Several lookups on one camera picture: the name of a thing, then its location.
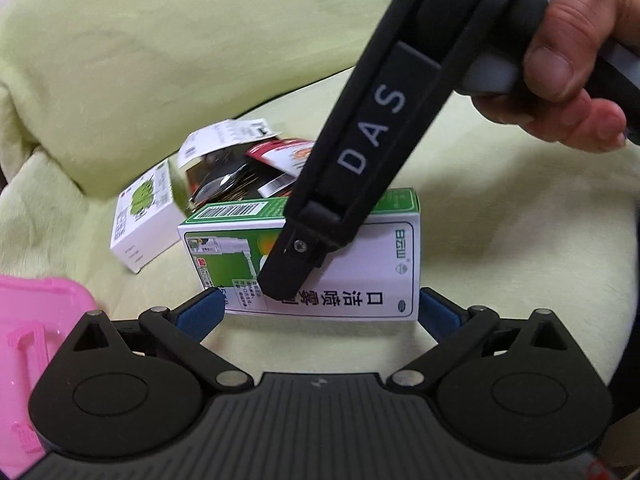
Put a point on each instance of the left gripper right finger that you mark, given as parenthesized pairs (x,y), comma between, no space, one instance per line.
(457,333)

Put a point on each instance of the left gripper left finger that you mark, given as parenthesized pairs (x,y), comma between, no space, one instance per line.
(179,333)

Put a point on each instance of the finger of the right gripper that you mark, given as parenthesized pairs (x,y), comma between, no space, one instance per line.
(416,56)

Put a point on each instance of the green white spray box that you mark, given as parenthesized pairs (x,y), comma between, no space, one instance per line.
(375,278)

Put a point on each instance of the white green clover box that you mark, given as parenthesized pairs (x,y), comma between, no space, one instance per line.
(147,215)

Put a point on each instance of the red white battery card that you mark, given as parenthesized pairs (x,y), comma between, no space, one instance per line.
(288,156)

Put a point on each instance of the orange red box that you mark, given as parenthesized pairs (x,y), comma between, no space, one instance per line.
(224,162)

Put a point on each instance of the right hand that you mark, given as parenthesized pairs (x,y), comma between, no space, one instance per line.
(557,64)

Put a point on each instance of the pink plastic bin lid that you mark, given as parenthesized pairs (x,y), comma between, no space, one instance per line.
(36,316)

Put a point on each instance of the white blue battery card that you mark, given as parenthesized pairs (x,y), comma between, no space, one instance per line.
(222,135)

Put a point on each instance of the green covered sofa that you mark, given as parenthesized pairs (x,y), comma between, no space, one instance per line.
(96,92)

